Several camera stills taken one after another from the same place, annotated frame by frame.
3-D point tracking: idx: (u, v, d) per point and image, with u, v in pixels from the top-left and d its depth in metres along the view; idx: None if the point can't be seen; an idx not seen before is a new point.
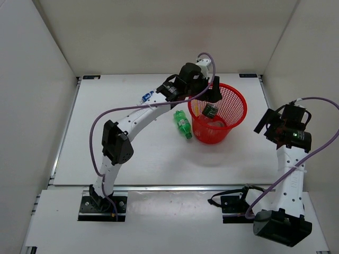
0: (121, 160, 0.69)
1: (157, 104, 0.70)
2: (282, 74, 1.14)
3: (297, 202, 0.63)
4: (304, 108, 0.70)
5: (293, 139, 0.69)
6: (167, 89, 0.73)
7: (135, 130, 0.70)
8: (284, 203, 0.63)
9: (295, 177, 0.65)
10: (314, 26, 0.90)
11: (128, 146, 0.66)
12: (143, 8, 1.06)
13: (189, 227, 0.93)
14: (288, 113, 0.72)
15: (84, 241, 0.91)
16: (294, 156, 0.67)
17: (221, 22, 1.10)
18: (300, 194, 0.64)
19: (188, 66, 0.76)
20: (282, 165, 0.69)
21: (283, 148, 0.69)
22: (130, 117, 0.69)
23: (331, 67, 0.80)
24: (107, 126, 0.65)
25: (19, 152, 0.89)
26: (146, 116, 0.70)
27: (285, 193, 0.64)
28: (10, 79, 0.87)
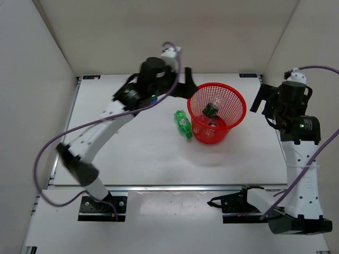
0: (84, 181, 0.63)
1: (111, 118, 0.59)
2: (281, 74, 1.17)
3: (315, 203, 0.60)
4: (305, 89, 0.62)
5: (300, 131, 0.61)
6: (125, 94, 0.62)
7: (91, 151, 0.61)
8: (302, 208, 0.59)
9: (309, 177, 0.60)
10: (314, 27, 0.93)
11: (88, 168, 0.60)
12: (145, 8, 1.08)
13: (189, 227, 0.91)
14: (290, 98, 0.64)
15: (83, 242, 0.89)
16: (305, 153, 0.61)
17: (222, 23, 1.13)
18: (316, 194, 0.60)
19: (150, 61, 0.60)
20: (291, 163, 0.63)
21: (290, 144, 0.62)
22: (84, 137, 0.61)
23: (331, 66, 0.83)
24: (59, 151, 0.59)
25: (19, 150, 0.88)
26: (100, 134, 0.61)
27: (302, 196, 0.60)
28: (11, 76, 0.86)
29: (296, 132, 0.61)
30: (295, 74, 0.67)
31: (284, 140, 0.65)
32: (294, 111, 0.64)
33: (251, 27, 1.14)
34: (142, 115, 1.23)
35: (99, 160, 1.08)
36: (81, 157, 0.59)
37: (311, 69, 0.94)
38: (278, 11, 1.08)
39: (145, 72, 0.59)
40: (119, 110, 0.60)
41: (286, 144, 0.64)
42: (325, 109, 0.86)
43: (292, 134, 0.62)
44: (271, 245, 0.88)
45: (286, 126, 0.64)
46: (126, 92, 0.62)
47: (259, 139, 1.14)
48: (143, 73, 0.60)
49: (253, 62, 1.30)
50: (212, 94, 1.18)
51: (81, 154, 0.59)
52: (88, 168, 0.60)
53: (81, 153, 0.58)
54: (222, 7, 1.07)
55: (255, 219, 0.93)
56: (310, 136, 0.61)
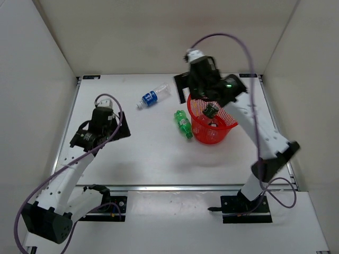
0: (61, 236, 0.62)
1: (75, 161, 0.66)
2: (281, 74, 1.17)
3: (278, 136, 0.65)
4: (207, 58, 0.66)
5: (230, 90, 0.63)
6: (82, 137, 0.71)
7: (63, 200, 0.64)
8: (274, 145, 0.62)
9: (260, 120, 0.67)
10: (313, 27, 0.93)
11: (62, 220, 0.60)
12: (146, 8, 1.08)
13: (189, 227, 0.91)
14: (201, 73, 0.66)
15: (82, 242, 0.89)
16: (246, 104, 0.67)
17: (222, 24, 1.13)
18: (274, 128, 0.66)
19: (99, 109, 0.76)
20: (243, 120, 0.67)
21: (231, 106, 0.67)
22: (51, 188, 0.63)
23: (331, 66, 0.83)
24: (26, 212, 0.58)
25: (19, 150, 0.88)
26: (68, 179, 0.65)
27: (268, 137, 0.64)
28: (11, 75, 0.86)
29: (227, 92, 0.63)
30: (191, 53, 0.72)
31: (226, 107, 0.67)
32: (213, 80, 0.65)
33: (251, 28, 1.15)
34: (142, 115, 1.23)
35: (99, 160, 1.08)
36: (54, 209, 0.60)
37: (310, 69, 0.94)
38: (278, 11, 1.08)
39: (99, 116, 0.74)
40: (81, 153, 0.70)
41: (230, 107, 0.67)
42: (324, 109, 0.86)
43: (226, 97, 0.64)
44: (271, 244, 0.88)
45: (217, 93, 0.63)
46: (82, 136, 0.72)
47: None
48: (96, 118, 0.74)
49: (253, 62, 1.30)
50: None
51: (54, 205, 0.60)
52: (63, 220, 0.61)
53: (54, 205, 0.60)
54: (222, 8, 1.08)
55: (255, 219, 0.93)
56: (239, 89, 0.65)
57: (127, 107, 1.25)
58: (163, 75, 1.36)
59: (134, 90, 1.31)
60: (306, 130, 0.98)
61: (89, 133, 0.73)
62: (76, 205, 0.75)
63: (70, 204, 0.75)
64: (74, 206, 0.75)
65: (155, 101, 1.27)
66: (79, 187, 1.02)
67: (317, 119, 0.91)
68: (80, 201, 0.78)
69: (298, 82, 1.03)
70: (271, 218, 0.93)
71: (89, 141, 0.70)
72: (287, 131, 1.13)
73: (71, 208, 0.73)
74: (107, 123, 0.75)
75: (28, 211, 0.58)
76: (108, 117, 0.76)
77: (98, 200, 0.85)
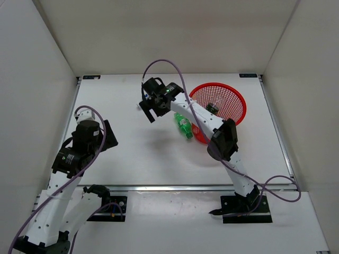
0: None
1: (58, 191, 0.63)
2: (282, 74, 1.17)
3: (214, 117, 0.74)
4: (151, 78, 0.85)
5: (169, 94, 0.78)
6: (63, 160, 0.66)
7: (53, 230, 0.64)
8: (211, 125, 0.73)
9: (197, 108, 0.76)
10: (314, 27, 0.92)
11: (55, 249, 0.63)
12: (145, 8, 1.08)
13: (189, 227, 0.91)
14: (149, 91, 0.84)
15: (83, 242, 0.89)
16: (182, 99, 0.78)
17: (222, 23, 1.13)
18: (209, 113, 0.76)
19: (85, 123, 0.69)
20: (185, 112, 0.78)
21: (172, 103, 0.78)
22: (38, 221, 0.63)
23: (332, 66, 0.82)
24: (18, 247, 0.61)
25: (19, 151, 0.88)
26: (54, 210, 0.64)
27: (205, 119, 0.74)
28: (11, 76, 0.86)
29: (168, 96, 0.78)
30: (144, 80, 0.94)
31: (172, 108, 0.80)
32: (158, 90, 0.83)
33: (251, 27, 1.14)
34: (142, 115, 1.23)
35: (99, 161, 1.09)
36: (45, 243, 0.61)
37: (311, 69, 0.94)
38: (279, 11, 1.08)
39: (83, 134, 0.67)
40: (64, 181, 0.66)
41: (172, 106, 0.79)
42: (325, 109, 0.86)
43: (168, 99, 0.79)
44: (271, 245, 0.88)
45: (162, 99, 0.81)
46: (64, 159, 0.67)
47: (259, 139, 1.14)
48: (79, 135, 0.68)
49: (253, 62, 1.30)
50: (212, 94, 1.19)
51: (44, 238, 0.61)
52: (56, 248, 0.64)
53: (44, 239, 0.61)
54: (222, 7, 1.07)
55: (255, 219, 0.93)
56: (177, 91, 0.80)
57: (127, 107, 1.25)
58: (163, 75, 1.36)
59: (134, 90, 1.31)
60: (306, 130, 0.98)
61: (73, 152, 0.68)
62: (72, 220, 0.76)
63: (67, 219, 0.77)
64: (71, 220, 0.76)
65: None
66: (79, 188, 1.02)
67: (316, 118, 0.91)
68: (77, 214, 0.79)
69: (298, 82, 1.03)
70: (271, 218, 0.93)
71: (72, 163, 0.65)
72: (287, 131, 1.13)
73: (67, 225, 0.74)
74: (93, 139, 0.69)
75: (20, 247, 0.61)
76: (95, 132, 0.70)
77: (96, 205, 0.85)
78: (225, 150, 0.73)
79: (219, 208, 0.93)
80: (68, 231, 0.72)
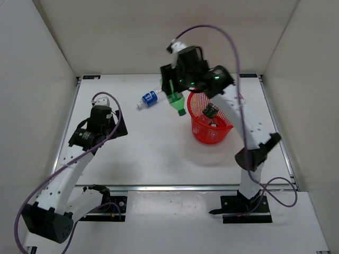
0: (62, 237, 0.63)
1: (74, 160, 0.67)
2: (282, 74, 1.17)
3: (262, 128, 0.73)
4: (194, 47, 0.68)
5: (216, 82, 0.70)
6: (80, 136, 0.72)
7: (63, 200, 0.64)
8: (258, 137, 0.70)
9: (248, 114, 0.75)
10: (314, 27, 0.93)
11: (63, 220, 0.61)
12: (145, 8, 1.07)
13: (189, 227, 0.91)
14: (188, 63, 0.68)
15: (83, 242, 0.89)
16: (232, 97, 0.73)
17: (222, 23, 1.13)
18: (258, 120, 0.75)
19: (99, 106, 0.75)
20: (229, 110, 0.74)
21: (219, 98, 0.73)
22: (50, 188, 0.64)
23: (332, 66, 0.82)
24: (26, 213, 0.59)
25: (19, 150, 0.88)
26: (68, 178, 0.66)
27: (252, 130, 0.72)
28: (11, 75, 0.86)
29: (216, 84, 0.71)
30: (175, 46, 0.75)
31: (214, 99, 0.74)
32: (203, 71, 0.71)
33: (251, 27, 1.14)
34: (142, 115, 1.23)
35: (99, 161, 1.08)
36: (55, 209, 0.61)
37: (311, 68, 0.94)
38: (278, 11, 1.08)
39: (98, 114, 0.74)
40: (80, 152, 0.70)
41: (216, 98, 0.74)
42: (325, 109, 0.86)
43: (217, 90, 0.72)
44: (272, 245, 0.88)
45: (205, 86, 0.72)
46: (80, 136, 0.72)
47: None
48: (94, 117, 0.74)
49: (253, 62, 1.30)
50: None
51: (54, 205, 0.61)
52: (64, 220, 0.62)
53: (54, 205, 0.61)
54: (222, 8, 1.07)
55: (255, 220, 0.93)
56: (228, 80, 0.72)
57: (127, 107, 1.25)
58: None
59: (134, 90, 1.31)
60: (306, 130, 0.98)
61: (88, 132, 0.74)
62: (76, 204, 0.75)
63: (71, 203, 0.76)
64: (74, 205, 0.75)
65: (155, 101, 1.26)
66: (79, 187, 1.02)
67: (316, 118, 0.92)
68: (80, 201, 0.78)
69: (298, 82, 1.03)
70: (271, 218, 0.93)
71: (88, 139, 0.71)
72: (287, 131, 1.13)
73: (71, 208, 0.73)
74: (106, 121, 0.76)
75: (28, 211, 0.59)
76: (107, 115, 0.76)
77: (96, 201, 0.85)
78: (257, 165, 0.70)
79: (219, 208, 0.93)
80: (72, 212, 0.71)
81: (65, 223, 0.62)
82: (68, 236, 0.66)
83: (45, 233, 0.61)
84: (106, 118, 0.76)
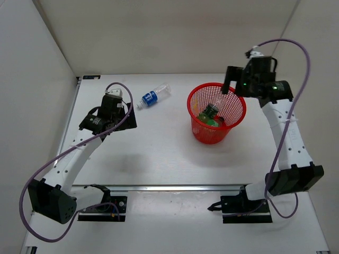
0: (64, 218, 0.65)
1: (83, 142, 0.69)
2: (282, 75, 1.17)
3: (303, 151, 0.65)
4: (270, 57, 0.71)
5: (275, 93, 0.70)
6: (91, 121, 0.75)
7: (69, 179, 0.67)
8: (293, 157, 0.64)
9: (293, 129, 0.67)
10: (314, 27, 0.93)
11: (67, 201, 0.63)
12: (145, 8, 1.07)
13: (189, 227, 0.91)
14: (257, 68, 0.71)
15: (82, 242, 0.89)
16: (283, 110, 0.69)
17: (222, 24, 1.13)
18: (302, 143, 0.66)
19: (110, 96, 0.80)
20: (274, 121, 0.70)
21: (269, 106, 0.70)
22: (58, 166, 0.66)
23: (332, 66, 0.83)
24: (32, 188, 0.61)
25: (18, 151, 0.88)
26: (75, 159, 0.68)
27: (290, 147, 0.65)
28: (11, 75, 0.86)
29: (271, 94, 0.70)
30: (254, 52, 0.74)
31: (264, 106, 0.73)
32: (266, 80, 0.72)
33: (251, 27, 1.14)
34: (142, 115, 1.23)
35: (100, 161, 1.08)
36: (61, 187, 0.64)
37: (311, 69, 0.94)
38: (278, 11, 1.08)
39: (109, 102, 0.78)
40: (90, 135, 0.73)
41: (267, 107, 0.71)
42: (325, 109, 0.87)
43: (269, 99, 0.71)
44: (272, 245, 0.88)
45: (261, 92, 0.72)
46: (91, 120, 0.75)
47: (259, 139, 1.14)
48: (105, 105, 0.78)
49: None
50: (212, 94, 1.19)
51: (60, 182, 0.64)
52: (68, 201, 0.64)
53: (60, 182, 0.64)
54: (222, 8, 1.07)
55: (255, 219, 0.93)
56: (283, 96, 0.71)
57: None
58: (163, 75, 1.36)
59: (134, 90, 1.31)
60: (306, 130, 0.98)
61: (98, 118, 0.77)
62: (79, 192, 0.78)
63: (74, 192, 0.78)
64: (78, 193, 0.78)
65: (155, 101, 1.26)
66: (79, 188, 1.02)
67: (316, 118, 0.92)
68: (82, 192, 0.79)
69: (299, 82, 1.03)
70: (271, 218, 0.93)
71: (98, 124, 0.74)
72: None
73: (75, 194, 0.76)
74: (116, 110, 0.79)
75: (35, 187, 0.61)
76: (117, 104, 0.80)
77: (97, 199, 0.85)
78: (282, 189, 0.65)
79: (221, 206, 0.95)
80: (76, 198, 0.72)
81: (68, 203, 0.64)
82: (69, 219, 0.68)
83: (49, 212, 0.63)
84: (117, 108, 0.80)
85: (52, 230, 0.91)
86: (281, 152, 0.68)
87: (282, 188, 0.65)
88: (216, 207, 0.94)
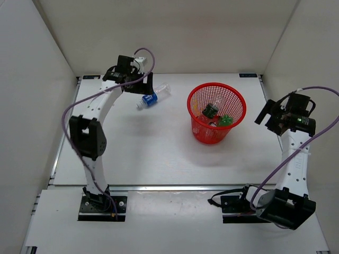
0: (100, 150, 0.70)
1: (110, 88, 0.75)
2: (282, 74, 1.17)
3: (301, 181, 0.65)
4: (309, 98, 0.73)
5: (297, 124, 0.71)
6: (112, 74, 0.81)
7: (101, 116, 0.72)
8: (288, 182, 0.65)
9: (299, 158, 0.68)
10: (314, 27, 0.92)
11: (101, 133, 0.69)
12: (145, 8, 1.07)
13: (189, 227, 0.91)
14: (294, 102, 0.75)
15: (82, 241, 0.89)
16: (298, 139, 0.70)
17: (222, 23, 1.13)
18: (304, 174, 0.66)
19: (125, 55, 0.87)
20: (286, 147, 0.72)
21: (287, 132, 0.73)
22: (91, 106, 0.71)
23: (333, 66, 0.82)
24: (72, 122, 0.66)
25: (18, 151, 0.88)
26: (105, 101, 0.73)
27: (290, 173, 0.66)
28: (10, 75, 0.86)
29: (292, 123, 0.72)
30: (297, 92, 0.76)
31: (283, 133, 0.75)
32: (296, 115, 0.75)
33: (251, 27, 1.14)
34: (142, 115, 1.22)
35: None
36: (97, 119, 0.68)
37: (311, 69, 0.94)
38: (279, 11, 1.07)
39: (123, 59, 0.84)
40: (113, 84, 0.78)
41: (285, 135, 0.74)
42: (325, 109, 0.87)
43: (290, 126, 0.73)
44: (272, 245, 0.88)
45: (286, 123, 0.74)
46: (112, 73, 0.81)
47: (259, 139, 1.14)
48: (121, 62, 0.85)
49: (253, 61, 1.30)
50: (212, 94, 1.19)
51: (96, 116, 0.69)
52: (102, 134, 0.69)
53: (96, 116, 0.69)
54: (222, 8, 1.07)
55: (255, 219, 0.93)
56: (303, 130, 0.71)
57: (127, 107, 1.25)
58: (163, 75, 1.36)
59: None
60: None
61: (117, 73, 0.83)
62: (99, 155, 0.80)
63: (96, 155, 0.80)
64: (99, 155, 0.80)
65: (155, 101, 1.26)
66: (79, 188, 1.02)
67: (315, 118, 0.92)
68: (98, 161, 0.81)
69: (299, 82, 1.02)
70: None
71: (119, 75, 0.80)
72: None
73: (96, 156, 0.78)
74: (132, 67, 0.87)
75: (75, 120, 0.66)
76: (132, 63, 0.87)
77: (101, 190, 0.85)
78: (269, 212, 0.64)
79: (221, 203, 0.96)
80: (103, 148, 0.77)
81: (102, 138, 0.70)
82: (101, 154, 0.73)
83: (85, 145, 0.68)
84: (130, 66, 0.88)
85: (51, 230, 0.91)
86: (281, 174, 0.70)
87: (269, 212, 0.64)
88: (215, 201, 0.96)
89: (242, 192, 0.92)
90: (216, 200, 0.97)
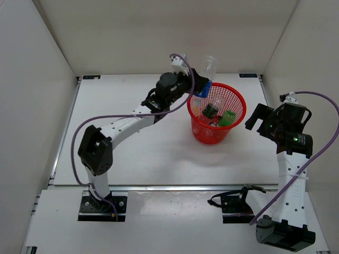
0: (99, 170, 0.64)
1: (141, 115, 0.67)
2: (282, 75, 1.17)
3: (300, 210, 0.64)
4: (304, 107, 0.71)
5: (294, 144, 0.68)
6: (152, 102, 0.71)
7: (119, 138, 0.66)
8: (286, 213, 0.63)
9: (297, 186, 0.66)
10: (314, 27, 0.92)
11: (107, 156, 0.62)
12: (145, 8, 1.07)
13: (189, 227, 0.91)
14: (290, 116, 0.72)
15: (82, 241, 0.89)
16: (295, 163, 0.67)
17: (222, 23, 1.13)
18: (302, 202, 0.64)
19: (163, 79, 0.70)
20: (283, 172, 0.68)
21: (283, 154, 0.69)
22: (115, 124, 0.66)
23: (333, 67, 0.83)
24: (90, 130, 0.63)
25: (18, 150, 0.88)
26: (131, 125, 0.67)
27: (287, 203, 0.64)
28: (11, 74, 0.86)
29: (290, 143, 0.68)
30: (290, 98, 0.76)
31: (279, 153, 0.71)
32: (292, 128, 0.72)
33: (251, 28, 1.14)
34: None
35: None
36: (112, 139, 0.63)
37: (311, 69, 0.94)
38: (278, 11, 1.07)
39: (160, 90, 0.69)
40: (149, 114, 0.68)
41: (280, 156, 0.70)
42: (324, 110, 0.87)
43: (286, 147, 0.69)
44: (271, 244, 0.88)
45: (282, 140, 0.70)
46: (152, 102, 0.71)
47: (259, 139, 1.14)
48: (160, 91, 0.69)
49: (253, 61, 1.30)
50: (212, 94, 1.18)
51: (112, 136, 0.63)
52: (107, 157, 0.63)
53: (112, 136, 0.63)
54: (222, 7, 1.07)
55: None
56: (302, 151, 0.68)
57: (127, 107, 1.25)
58: None
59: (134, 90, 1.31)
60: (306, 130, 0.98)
61: (159, 101, 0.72)
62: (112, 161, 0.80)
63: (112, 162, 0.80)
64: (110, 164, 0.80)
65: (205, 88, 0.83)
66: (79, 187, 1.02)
67: (315, 119, 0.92)
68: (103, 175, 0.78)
69: (299, 82, 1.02)
70: None
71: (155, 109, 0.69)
72: None
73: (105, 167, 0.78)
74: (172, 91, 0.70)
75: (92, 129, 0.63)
76: (172, 87, 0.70)
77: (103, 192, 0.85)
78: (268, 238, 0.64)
79: (222, 203, 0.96)
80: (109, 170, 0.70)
81: (104, 161, 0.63)
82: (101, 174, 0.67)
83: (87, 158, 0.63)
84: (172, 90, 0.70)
85: (51, 231, 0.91)
86: (278, 202, 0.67)
87: (268, 239, 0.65)
88: (215, 202, 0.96)
89: (242, 192, 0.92)
90: (216, 201, 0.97)
